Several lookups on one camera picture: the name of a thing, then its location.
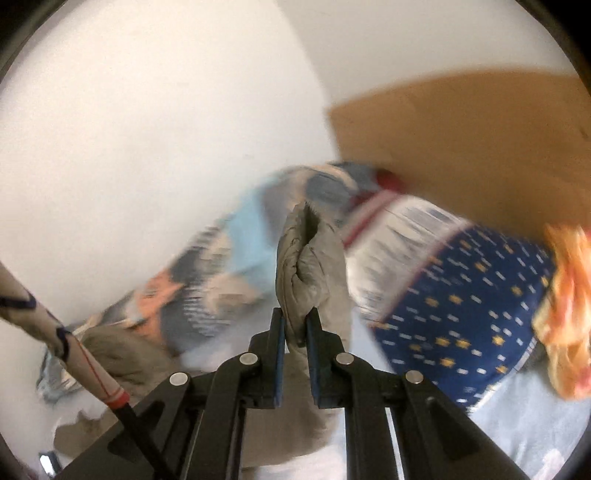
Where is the olive quilted puffer jacket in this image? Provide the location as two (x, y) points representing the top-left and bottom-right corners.
(82, 203), (352, 472)

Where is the colourful patchwork rolled duvet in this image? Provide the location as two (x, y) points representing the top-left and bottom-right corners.
(36, 161), (385, 402)

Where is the navy star patterned pillow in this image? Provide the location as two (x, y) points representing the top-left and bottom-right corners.
(344, 170), (554, 410)

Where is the light blue cloud bedsheet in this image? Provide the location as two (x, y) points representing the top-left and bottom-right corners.
(341, 317), (588, 480)

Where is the orange patterned cloth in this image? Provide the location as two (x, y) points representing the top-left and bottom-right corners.
(532, 226), (590, 400)

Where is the white red antenna rod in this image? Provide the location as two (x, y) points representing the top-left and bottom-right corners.
(1, 265), (130, 411)

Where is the wooden headboard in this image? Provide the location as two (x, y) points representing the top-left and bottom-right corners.
(329, 70), (590, 239)

